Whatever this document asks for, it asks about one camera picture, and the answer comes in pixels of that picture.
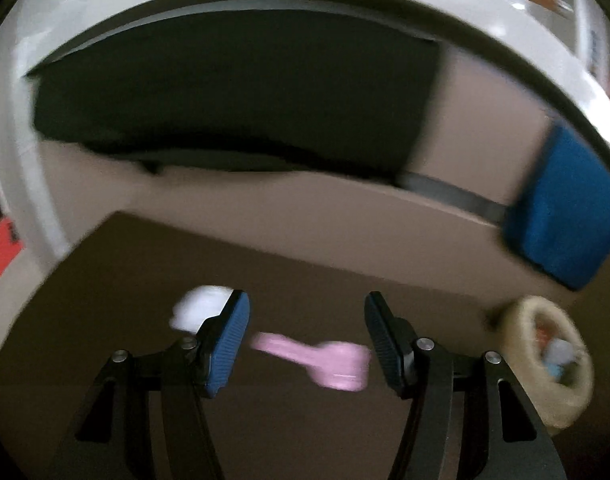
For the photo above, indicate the pink plastic scoop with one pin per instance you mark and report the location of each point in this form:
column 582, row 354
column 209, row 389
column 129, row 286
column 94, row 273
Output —
column 337, row 365

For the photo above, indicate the crumpled white tissue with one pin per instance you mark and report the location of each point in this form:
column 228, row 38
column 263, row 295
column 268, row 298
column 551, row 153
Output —
column 197, row 306

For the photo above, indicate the dark brown low table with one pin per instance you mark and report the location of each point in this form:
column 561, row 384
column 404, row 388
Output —
column 153, row 353

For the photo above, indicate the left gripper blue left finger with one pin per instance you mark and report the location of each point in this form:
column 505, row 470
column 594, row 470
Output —
column 219, row 341

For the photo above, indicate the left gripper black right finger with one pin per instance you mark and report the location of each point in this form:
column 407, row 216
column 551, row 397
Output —
column 392, row 340

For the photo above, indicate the black cloth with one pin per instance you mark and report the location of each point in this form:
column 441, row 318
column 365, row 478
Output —
column 274, row 90

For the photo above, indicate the blue towel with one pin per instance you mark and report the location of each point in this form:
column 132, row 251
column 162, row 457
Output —
column 560, row 223

